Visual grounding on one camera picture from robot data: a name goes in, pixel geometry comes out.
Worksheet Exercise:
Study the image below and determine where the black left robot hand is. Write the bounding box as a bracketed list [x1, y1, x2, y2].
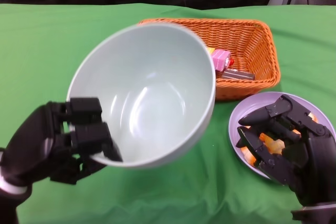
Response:
[0, 97, 124, 187]

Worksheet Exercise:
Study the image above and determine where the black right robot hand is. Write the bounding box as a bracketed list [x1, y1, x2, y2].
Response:
[235, 94, 336, 207]

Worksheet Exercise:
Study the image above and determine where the orange-striped bread with dark hole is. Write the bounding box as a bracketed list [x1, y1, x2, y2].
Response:
[258, 112, 320, 154]

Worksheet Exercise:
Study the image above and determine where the orange-striped bread without dark hole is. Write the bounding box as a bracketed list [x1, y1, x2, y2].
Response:
[240, 147, 257, 166]

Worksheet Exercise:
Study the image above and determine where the grey-green ribbed bowl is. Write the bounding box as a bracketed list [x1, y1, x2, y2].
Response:
[66, 22, 217, 169]

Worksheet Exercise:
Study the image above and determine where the white round plate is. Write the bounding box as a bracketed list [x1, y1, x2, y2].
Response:
[228, 91, 331, 183]

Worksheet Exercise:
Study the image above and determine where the chocolate layered cake slice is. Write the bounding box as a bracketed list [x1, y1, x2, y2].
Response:
[219, 68, 256, 81]

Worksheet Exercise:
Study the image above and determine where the orange wicker basket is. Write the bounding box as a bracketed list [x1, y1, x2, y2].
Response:
[138, 18, 281, 101]

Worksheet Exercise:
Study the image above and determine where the small pink striped cake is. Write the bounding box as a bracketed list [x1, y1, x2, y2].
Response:
[211, 49, 232, 72]

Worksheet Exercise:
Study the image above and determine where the green tablecloth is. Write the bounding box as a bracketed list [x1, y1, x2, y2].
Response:
[0, 2, 336, 224]

